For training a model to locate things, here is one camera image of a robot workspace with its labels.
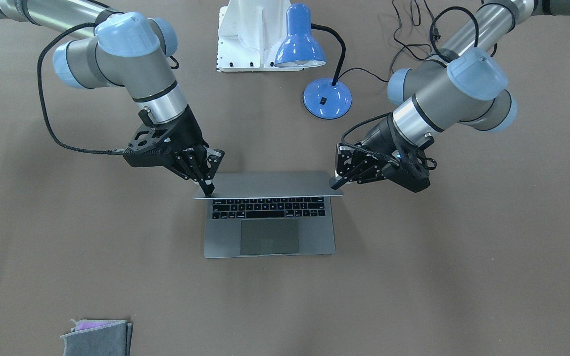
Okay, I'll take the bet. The grey laptop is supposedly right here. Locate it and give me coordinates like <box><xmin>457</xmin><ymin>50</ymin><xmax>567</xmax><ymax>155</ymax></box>
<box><xmin>193</xmin><ymin>171</ymin><xmax>342</xmax><ymax>259</ymax></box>

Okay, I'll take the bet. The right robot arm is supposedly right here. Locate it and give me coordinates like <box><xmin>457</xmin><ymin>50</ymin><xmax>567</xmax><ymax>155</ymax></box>
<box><xmin>0</xmin><ymin>0</ymin><xmax>225</xmax><ymax>196</ymax></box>

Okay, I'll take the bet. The folded grey cloth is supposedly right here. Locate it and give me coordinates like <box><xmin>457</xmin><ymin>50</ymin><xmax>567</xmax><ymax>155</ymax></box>
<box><xmin>60</xmin><ymin>319</ymin><xmax>133</xmax><ymax>356</ymax></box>

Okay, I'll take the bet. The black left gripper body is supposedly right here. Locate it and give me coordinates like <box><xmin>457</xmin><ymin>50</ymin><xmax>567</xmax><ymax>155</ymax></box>
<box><xmin>362</xmin><ymin>116</ymin><xmax>402</xmax><ymax>161</ymax></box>

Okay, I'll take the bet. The black lamp power cable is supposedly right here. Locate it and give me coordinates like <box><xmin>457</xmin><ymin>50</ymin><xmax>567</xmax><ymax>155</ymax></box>
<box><xmin>338</xmin><ymin>0</ymin><xmax>442</xmax><ymax>83</ymax></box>

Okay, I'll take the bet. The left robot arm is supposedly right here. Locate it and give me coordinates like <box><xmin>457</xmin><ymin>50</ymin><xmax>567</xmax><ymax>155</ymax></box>
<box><xmin>330</xmin><ymin>0</ymin><xmax>570</xmax><ymax>192</ymax></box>

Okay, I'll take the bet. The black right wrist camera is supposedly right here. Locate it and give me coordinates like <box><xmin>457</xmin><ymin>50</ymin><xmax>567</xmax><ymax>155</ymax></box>
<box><xmin>122</xmin><ymin>123</ymin><xmax>178</xmax><ymax>168</ymax></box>

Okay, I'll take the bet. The blue desk lamp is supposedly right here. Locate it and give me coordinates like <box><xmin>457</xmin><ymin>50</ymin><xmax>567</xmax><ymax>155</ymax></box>
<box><xmin>274</xmin><ymin>3</ymin><xmax>352</xmax><ymax>120</ymax></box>

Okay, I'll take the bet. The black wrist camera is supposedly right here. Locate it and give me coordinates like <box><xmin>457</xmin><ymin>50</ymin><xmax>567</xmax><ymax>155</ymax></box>
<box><xmin>122</xmin><ymin>123</ymin><xmax>178</xmax><ymax>168</ymax></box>
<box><xmin>381</xmin><ymin>136</ymin><xmax>437</xmax><ymax>192</ymax></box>

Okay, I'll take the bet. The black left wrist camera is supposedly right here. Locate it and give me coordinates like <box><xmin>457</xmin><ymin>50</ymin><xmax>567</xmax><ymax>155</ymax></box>
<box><xmin>381</xmin><ymin>136</ymin><xmax>437</xmax><ymax>192</ymax></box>

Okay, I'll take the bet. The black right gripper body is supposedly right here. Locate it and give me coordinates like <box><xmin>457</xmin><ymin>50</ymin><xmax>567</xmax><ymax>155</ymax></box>
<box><xmin>164</xmin><ymin>106</ymin><xmax>209</xmax><ymax>171</ymax></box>

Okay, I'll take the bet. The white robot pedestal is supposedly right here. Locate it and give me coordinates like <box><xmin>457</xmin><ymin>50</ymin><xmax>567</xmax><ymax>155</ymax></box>
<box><xmin>216</xmin><ymin>0</ymin><xmax>299</xmax><ymax>73</ymax></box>

